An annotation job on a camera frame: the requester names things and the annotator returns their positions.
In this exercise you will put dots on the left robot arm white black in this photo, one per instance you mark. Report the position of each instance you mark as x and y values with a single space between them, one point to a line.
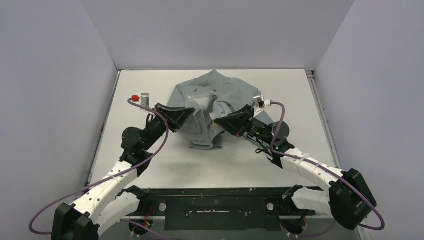
107 201

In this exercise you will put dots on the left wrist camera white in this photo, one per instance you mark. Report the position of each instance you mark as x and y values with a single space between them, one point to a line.
143 99

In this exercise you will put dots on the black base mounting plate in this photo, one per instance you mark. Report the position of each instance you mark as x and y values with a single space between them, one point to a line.
218 209

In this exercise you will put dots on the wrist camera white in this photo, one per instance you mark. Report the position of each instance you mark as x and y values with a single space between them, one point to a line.
260 103
143 99

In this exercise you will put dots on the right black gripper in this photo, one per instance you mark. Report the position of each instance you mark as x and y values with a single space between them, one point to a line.
246 120

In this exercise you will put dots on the grey zip-up jacket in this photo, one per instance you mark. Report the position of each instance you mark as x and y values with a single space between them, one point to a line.
213 96

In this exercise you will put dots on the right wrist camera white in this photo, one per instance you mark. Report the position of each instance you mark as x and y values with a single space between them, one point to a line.
260 103

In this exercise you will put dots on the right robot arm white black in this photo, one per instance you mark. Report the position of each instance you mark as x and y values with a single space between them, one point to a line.
343 194

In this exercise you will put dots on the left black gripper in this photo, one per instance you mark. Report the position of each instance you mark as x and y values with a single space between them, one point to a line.
178 116

